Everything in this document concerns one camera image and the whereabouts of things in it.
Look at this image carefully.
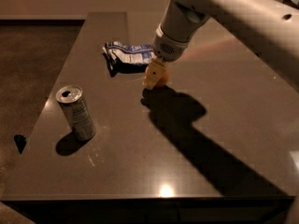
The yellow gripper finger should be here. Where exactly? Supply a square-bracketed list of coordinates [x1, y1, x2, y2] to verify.
[143, 58, 167, 90]

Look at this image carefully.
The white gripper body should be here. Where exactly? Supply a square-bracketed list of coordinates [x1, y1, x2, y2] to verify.
[152, 0, 209, 62]

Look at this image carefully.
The silver drink can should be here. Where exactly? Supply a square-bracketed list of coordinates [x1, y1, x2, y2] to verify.
[55, 85, 95, 142]

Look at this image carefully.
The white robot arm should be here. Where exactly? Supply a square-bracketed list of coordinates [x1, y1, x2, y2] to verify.
[144, 0, 299, 90]

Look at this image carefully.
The blue chip bag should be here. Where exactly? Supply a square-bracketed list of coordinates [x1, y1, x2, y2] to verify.
[103, 41, 154, 73]

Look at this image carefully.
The orange fruit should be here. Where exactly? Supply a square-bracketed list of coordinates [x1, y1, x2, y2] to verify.
[155, 68, 170, 88]

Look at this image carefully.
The small black floor object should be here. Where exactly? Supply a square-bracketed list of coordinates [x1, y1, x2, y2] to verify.
[14, 134, 27, 154]

